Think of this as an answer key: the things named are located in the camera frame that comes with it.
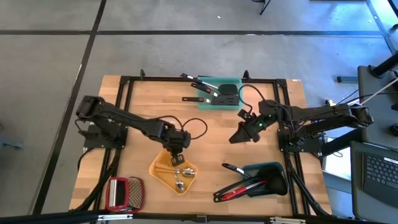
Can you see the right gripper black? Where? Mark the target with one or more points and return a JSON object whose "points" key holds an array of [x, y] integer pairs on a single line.
{"points": [[257, 124]]}

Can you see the yellow plastic bin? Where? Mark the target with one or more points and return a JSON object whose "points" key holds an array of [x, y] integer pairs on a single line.
{"points": [[164, 183]]}

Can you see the slotted turner steel neck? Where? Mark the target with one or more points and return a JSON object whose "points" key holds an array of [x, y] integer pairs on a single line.
{"points": [[225, 100]]}

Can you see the small black solid spatula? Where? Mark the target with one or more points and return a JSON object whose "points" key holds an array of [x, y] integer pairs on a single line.
{"points": [[200, 87]]}

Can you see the dark laptop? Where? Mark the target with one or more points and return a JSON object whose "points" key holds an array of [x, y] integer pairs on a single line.
{"points": [[381, 174]]}

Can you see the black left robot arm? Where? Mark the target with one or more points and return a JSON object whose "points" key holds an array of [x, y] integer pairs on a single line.
{"points": [[124, 119]]}

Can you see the silver metal bracket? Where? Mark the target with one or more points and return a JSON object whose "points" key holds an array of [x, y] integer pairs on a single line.
{"points": [[287, 220], [110, 217]]}

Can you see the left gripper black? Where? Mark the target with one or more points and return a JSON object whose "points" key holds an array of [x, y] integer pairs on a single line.
{"points": [[178, 141]]}

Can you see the black chair leg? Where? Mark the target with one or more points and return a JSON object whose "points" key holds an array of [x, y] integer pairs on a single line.
{"points": [[265, 6]]}

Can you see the translucent teal plastic bin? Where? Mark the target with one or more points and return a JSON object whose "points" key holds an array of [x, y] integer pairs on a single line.
{"points": [[203, 105]]}

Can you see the yellow power plug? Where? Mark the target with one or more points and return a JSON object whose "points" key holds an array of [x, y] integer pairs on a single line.
{"points": [[329, 102]]}

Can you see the grey-blue plastic bin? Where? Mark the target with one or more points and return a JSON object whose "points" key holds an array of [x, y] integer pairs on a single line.
{"points": [[253, 169]]}

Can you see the grey floor bar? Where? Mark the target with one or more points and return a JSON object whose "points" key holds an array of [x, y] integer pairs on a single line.
{"points": [[346, 79]]}

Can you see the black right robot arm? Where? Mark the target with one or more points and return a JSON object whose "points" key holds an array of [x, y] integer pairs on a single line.
{"points": [[326, 113]]}

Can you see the red silicone spoon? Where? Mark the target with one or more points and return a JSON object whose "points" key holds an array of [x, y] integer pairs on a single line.
{"points": [[239, 191]]}

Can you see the red-framed steel box grater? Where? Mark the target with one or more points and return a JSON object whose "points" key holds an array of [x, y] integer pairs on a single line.
{"points": [[124, 194]]}

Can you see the solid turner steel shaft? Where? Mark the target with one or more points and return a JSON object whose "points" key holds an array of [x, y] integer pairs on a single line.
{"points": [[228, 89]]}

